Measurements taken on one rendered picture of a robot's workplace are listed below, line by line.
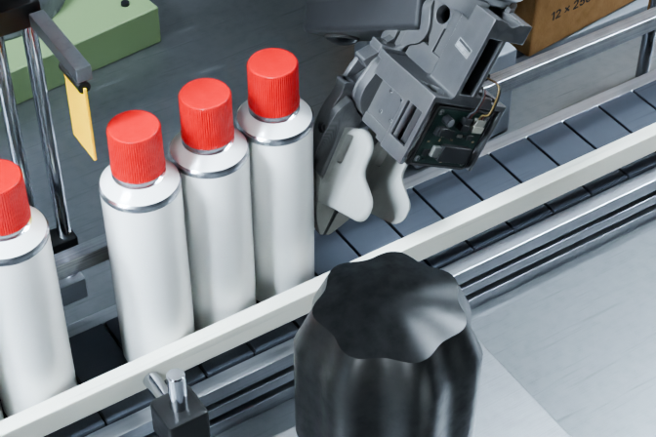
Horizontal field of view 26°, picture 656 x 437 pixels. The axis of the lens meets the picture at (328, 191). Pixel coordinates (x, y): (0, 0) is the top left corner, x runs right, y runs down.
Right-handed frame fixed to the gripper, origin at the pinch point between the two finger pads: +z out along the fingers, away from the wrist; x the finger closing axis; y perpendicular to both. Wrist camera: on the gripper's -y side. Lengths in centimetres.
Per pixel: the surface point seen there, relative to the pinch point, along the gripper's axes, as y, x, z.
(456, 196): -0.9, 13.8, -1.7
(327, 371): 29.1, -27.2, -10.5
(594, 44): -2.6, 22.2, -15.8
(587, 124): -2.2, 26.4, -8.9
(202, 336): 4.2, -9.7, 7.9
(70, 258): -2.7, -17.2, 6.7
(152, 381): 5.6, -13.5, 10.5
